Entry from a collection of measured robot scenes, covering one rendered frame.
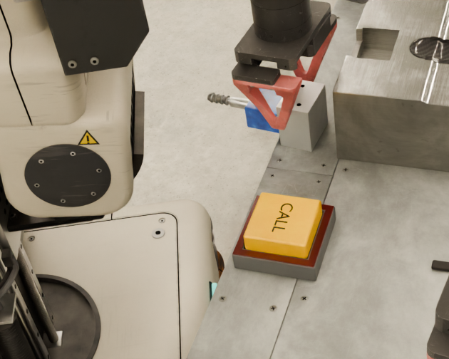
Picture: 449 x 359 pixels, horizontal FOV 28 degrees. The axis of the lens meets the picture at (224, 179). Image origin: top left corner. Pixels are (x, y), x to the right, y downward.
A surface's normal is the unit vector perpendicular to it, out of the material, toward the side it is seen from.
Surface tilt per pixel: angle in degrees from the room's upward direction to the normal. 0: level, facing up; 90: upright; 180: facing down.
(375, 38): 90
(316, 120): 90
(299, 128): 90
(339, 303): 0
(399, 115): 90
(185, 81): 0
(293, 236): 0
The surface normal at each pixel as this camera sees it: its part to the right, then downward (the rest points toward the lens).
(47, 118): 0.06, 0.69
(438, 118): -0.32, 0.69
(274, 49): -0.15, -0.73
